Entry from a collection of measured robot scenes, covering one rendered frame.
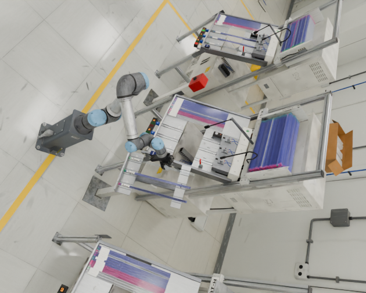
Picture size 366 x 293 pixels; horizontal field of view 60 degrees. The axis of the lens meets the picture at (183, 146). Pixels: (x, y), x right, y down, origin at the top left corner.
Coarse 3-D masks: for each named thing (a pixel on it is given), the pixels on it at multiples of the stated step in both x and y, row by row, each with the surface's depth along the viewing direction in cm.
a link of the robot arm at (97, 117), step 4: (92, 112) 217; (96, 112) 219; (100, 112) 220; (104, 112) 222; (84, 116) 223; (88, 116) 218; (92, 116) 216; (96, 116) 218; (100, 116) 220; (104, 116) 222; (84, 120) 222; (88, 120) 218; (92, 120) 217; (96, 120) 218; (100, 120) 219; (104, 120) 221; (84, 124) 224; (88, 124) 221; (92, 124) 219; (96, 124) 218; (100, 124) 219; (104, 124) 228; (88, 128) 226; (92, 128) 227
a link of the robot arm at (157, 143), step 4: (152, 140) 206; (156, 140) 206; (160, 140) 205; (152, 144) 205; (156, 144) 204; (160, 144) 204; (152, 148) 210; (156, 148) 206; (160, 148) 206; (164, 148) 210; (156, 152) 211; (160, 152) 210; (164, 152) 212
